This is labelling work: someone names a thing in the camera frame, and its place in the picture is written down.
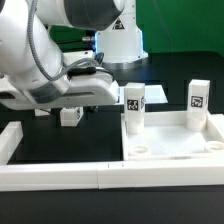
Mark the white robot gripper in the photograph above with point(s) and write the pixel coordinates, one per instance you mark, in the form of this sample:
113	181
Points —
88	85

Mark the white square table top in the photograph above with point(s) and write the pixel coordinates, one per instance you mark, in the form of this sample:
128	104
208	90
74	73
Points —
166	136

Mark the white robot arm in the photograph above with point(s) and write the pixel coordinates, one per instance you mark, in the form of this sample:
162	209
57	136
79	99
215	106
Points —
35	74

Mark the white marker sheet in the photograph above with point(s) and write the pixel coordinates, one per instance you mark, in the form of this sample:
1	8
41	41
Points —
154	94

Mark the white left fence bar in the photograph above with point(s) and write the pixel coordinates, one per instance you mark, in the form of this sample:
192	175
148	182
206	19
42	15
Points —
10	138

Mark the white fence bar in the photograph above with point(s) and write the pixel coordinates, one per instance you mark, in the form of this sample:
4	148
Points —
10	138
102	175

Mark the white front fence bar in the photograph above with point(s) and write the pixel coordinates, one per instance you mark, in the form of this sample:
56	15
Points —
102	175

